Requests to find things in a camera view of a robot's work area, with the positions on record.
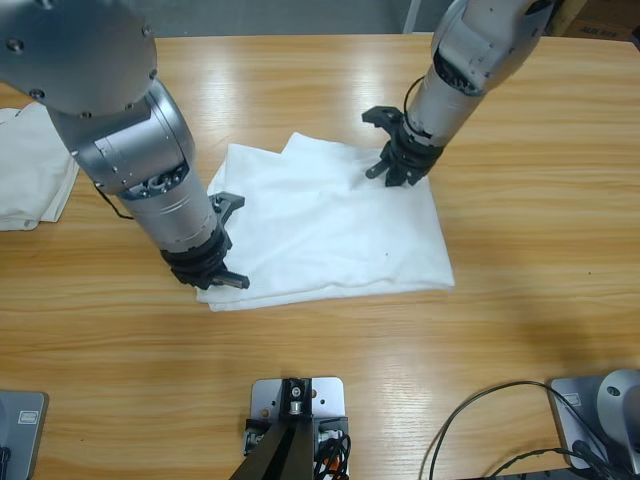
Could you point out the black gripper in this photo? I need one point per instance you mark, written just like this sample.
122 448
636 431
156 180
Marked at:
410 155
200 262

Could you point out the white Unitree T-shirt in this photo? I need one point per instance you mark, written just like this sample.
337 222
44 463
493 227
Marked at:
330 230
30 170

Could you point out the brown cardboard box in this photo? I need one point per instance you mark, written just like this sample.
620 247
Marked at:
595 15

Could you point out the white metal post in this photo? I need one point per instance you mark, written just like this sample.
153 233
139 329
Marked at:
412 15

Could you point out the white block with dark post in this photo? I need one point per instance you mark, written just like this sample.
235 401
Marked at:
296 430

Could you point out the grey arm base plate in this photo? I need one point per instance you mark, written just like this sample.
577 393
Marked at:
20 435
590 420

